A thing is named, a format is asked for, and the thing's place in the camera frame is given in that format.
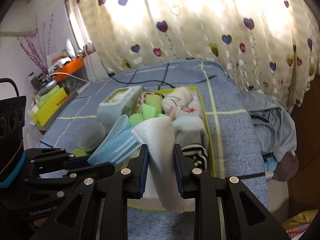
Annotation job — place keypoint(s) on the brown wooden wardrobe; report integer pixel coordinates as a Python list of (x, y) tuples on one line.
[(304, 186)]

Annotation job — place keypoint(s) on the green round lid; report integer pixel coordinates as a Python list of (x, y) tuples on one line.
[(80, 153)]

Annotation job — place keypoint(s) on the green white flat box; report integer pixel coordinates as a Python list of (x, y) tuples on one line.
[(39, 101)]

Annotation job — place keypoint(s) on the white towel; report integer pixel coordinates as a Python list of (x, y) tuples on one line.
[(158, 135)]

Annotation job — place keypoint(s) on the blue face mask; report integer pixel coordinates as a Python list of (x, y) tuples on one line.
[(117, 146)]

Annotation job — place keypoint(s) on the grey cloth lump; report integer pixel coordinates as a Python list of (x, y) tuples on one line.
[(287, 168)]

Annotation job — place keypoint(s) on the translucent plastic lid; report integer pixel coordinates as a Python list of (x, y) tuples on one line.
[(91, 137)]

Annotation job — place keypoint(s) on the grey knit glove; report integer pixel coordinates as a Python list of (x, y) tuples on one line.
[(190, 130)]

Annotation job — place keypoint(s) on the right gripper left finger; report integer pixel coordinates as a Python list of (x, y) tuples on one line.
[(130, 179)]

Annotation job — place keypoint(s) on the grey oval device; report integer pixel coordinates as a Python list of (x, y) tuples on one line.
[(47, 87)]

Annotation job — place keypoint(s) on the wet wipes pack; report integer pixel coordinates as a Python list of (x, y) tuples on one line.
[(121, 101)]

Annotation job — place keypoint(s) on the heart pattern curtain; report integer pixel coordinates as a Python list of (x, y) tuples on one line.
[(266, 45)]

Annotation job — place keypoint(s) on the green rimmed white box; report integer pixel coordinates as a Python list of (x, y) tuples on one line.
[(182, 124)]

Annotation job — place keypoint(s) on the cream rolled sock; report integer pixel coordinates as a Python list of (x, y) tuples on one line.
[(178, 99)]

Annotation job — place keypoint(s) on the blue plaid bedsheet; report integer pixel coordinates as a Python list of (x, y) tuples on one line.
[(236, 149)]

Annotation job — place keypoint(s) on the light blue garment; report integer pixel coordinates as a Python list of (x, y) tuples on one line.
[(274, 127)]

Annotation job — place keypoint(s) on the glass jar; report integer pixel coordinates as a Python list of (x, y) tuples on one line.
[(34, 81)]

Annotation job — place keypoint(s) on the yellow cardboard box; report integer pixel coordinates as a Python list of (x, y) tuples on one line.
[(42, 115)]

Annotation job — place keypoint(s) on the olive green rolled cloth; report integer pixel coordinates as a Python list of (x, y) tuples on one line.
[(154, 100)]

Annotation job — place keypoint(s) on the orange tray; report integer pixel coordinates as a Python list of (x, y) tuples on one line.
[(69, 68)]

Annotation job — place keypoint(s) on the pink flower branches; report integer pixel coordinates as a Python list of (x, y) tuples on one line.
[(37, 47)]

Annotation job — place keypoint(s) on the black white striped sock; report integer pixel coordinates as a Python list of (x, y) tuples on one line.
[(198, 154)]

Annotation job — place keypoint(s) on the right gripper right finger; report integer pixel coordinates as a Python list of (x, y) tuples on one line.
[(223, 204)]

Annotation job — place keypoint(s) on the striped pattern box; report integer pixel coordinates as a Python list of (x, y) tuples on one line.
[(44, 128)]

